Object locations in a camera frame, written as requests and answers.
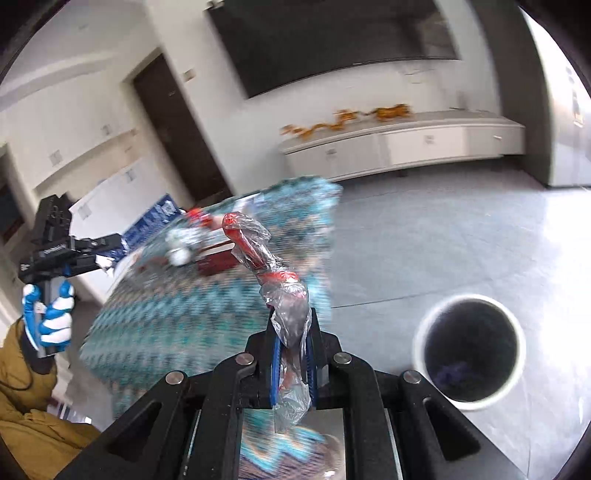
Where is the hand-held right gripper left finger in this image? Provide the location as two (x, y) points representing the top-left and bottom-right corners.
(55, 318), (282, 480)

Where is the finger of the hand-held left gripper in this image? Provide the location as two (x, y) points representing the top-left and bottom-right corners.
(65, 254), (102, 278)
(69, 234), (124, 254)

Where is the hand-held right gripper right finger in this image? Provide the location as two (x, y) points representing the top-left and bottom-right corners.
(300, 307), (527, 480)

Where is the red snack packet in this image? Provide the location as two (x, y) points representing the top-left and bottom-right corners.
(198, 251), (245, 278)

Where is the clear red plastic wrapper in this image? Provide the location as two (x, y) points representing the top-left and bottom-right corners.
(222, 211), (312, 432)

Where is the white rimmed trash bin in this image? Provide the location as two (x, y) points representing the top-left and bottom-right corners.
(412, 293), (527, 412)

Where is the person's left forearm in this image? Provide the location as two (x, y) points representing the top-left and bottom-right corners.
(0, 318), (102, 480)

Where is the person's left hand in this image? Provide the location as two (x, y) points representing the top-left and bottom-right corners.
(22, 281), (75, 347)

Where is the blue printed box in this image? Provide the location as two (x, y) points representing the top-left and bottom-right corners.
(121, 194), (180, 257)

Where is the crumpled clear plastic wrapper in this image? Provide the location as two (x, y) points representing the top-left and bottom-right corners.
(165, 228), (204, 268)

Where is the dark brown door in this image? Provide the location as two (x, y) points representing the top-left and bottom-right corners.
(131, 53), (234, 204)

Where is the golden dragon figurine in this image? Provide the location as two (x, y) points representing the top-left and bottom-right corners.
(281, 110), (365, 139)

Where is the white television cabinet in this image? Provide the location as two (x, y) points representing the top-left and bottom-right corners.
(277, 108), (527, 183)

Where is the golden tiger figurine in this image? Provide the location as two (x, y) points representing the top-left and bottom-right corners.
(372, 105), (414, 121)

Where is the tall grey cabinet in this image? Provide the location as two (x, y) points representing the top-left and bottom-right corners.
(471, 0), (591, 190)

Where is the black wall television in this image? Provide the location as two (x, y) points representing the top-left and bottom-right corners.
(205, 0), (462, 100)

